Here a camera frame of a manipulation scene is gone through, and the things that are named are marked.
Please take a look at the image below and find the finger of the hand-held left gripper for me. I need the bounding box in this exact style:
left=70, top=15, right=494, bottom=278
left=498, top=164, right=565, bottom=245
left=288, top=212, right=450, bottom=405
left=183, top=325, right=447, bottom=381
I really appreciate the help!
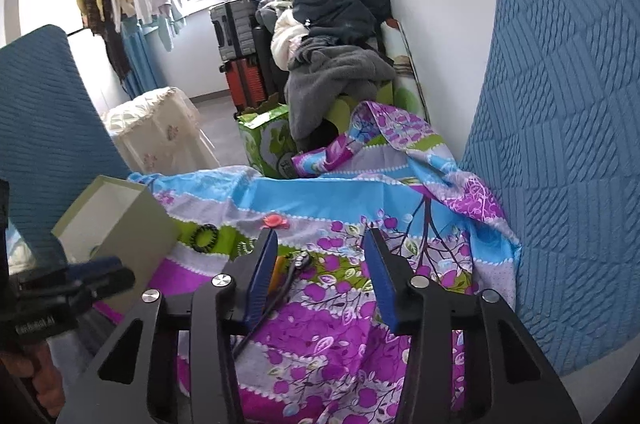
left=67, top=255, right=123, bottom=281
left=82, top=268, right=137, bottom=305

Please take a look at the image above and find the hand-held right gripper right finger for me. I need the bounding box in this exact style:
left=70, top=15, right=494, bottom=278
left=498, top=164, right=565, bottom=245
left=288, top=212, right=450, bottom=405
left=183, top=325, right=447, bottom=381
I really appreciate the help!
left=362, top=228, right=583, bottom=424

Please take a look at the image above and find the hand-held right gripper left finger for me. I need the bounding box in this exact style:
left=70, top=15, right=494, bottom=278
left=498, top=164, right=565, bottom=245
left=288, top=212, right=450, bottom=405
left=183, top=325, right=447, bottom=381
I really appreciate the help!
left=55, top=228, right=281, bottom=424

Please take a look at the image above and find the black strap with metal clasp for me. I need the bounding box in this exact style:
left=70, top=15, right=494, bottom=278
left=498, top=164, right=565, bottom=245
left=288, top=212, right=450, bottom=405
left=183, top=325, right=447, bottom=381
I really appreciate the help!
left=231, top=253, right=312, bottom=359

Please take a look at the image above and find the pale green box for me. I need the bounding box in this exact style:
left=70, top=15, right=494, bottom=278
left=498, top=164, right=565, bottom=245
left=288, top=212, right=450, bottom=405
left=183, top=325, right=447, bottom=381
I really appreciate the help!
left=51, top=175, right=181, bottom=315

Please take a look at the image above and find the black hair tie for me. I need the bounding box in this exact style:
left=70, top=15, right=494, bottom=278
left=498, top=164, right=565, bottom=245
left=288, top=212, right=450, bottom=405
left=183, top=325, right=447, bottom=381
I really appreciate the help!
left=189, top=225, right=217, bottom=253

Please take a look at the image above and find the person's left hand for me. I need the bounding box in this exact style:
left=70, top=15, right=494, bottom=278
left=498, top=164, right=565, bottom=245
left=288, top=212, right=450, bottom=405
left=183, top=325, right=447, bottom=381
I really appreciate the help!
left=0, top=341, right=67, bottom=420

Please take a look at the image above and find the floral printed bedsheet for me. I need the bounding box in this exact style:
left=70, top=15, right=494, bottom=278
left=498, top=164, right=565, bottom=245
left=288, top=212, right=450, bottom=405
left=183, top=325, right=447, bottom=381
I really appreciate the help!
left=50, top=101, right=523, bottom=424

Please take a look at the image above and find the green printed carton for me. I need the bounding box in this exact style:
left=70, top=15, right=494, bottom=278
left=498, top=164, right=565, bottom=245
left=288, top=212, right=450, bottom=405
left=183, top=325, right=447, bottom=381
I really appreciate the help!
left=237, top=104, right=301, bottom=179

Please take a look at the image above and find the white lace furniture cover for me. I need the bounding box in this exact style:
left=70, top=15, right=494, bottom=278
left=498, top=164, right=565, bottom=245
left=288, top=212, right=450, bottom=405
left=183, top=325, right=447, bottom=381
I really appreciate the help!
left=102, top=86, right=221, bottom=177

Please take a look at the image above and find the blue quilted cushion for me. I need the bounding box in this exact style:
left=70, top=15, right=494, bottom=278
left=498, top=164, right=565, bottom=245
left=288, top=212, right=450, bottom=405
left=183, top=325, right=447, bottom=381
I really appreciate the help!
left=0, top=24, right=127, bottom=266
left=459, top=0, right=640, bottom=377

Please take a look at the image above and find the lime green chair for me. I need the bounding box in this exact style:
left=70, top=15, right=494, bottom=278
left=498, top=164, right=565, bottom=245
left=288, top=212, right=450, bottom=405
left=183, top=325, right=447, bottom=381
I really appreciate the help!
left=320, top=81, right=398, bottom=142

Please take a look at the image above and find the red suitcase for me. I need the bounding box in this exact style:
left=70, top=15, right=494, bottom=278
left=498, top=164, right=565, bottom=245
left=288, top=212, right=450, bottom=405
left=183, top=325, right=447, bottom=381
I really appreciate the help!
left=223, top=58, right=268, bottom=114

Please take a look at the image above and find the floral printed board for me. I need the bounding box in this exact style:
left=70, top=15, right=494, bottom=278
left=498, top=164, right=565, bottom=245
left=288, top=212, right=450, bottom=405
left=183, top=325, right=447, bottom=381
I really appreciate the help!
left=380, top=19, right=431, bottom=125

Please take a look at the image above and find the gray fleece garment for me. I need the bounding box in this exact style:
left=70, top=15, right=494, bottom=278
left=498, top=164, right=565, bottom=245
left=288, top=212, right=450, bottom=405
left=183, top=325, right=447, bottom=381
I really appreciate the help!
left=285, top=46, right=398, bottom=152

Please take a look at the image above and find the light blue hanging dress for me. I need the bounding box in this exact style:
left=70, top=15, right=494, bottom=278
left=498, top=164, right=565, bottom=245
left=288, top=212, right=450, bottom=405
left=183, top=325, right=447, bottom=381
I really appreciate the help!
left=120, top=16, right=171, bottom=101

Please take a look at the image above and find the dark patterned hanging garment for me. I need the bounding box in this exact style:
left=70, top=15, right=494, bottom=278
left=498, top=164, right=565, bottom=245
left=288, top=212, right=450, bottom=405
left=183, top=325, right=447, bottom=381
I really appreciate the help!
left=82, top=0, right=132, bottom=81

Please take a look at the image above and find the white fluffy coat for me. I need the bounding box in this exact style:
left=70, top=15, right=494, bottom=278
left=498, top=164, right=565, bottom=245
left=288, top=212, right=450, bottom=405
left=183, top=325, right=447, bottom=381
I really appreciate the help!
left=270, top=9, right=313, bottom=72

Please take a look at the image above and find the grey suitcase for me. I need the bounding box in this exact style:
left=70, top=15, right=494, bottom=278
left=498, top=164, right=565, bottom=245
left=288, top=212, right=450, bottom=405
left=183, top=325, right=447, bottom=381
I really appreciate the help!
left=209, top=0, right=261, bottom=62

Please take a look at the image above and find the dark navy jacket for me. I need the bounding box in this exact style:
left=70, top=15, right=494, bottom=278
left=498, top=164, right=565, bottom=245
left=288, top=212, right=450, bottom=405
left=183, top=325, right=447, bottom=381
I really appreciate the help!
left=292, top=0, right=393, bottom=47

